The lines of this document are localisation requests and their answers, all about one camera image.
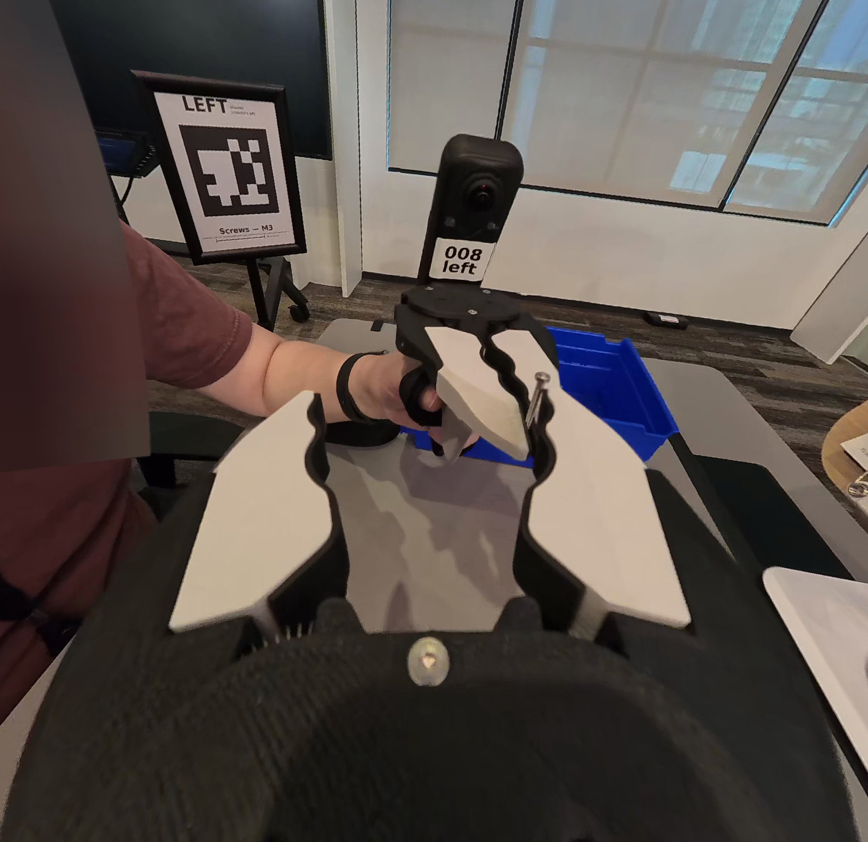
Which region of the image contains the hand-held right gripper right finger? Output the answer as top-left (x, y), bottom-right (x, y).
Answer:
top-left (513, 389), bottom-right (693, 636)

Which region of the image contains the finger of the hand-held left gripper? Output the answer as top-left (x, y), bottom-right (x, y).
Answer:
top-left (490, 330), bottom-right (552, 417)
top-left (424, 326), bottom-right (534, 459)

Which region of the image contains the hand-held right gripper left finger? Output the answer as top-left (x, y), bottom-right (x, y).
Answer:
top-left (168, 391), bottom-right (350, 636)

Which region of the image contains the silver bolt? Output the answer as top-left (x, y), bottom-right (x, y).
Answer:
top-left (528, 373), bottom-right (552, 443)

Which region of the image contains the blue plastic bin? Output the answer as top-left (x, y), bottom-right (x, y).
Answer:
top-left (400, 325), bottom-right (679, 464)

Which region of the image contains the person's left forearm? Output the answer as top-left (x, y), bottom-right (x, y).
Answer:
top-left (251, 323), bottom-right (354, 422)

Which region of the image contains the person's left hand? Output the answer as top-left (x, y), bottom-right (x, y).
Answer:
top-left (366, 350), bottom-right (479, 458)

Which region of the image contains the black office chair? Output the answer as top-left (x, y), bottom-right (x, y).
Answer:
top-left (136, 411), bottom-right (245, 490)

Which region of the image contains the black rectangular desk mat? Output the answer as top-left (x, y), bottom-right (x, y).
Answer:
top-left (678, 452), bottom-right (855, 582)

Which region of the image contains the black sign stand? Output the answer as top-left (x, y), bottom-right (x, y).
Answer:
top-left (244, 255), bottom-right (311, 333)

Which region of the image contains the wooden backing board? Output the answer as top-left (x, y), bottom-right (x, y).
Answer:
top-left (821, 400), bottom-right (868, 517)

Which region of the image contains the large window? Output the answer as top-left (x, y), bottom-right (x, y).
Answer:
top-left (387, 0), bottom-right (868, 227)

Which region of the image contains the framed marker sign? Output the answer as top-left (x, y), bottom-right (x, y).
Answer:
top-left (132, 70), bottom-right (307, 266)

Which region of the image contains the small blue screen monitor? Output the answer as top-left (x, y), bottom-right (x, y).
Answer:
top-left (95, 130), bottom-right (160, 178)

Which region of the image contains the black wrist strap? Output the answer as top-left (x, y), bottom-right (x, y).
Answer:
top-left (337, 351), bottom-right (382, 424)

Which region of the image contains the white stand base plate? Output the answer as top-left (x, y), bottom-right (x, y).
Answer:
top-left (763, 566), bottom-right (868, 771)

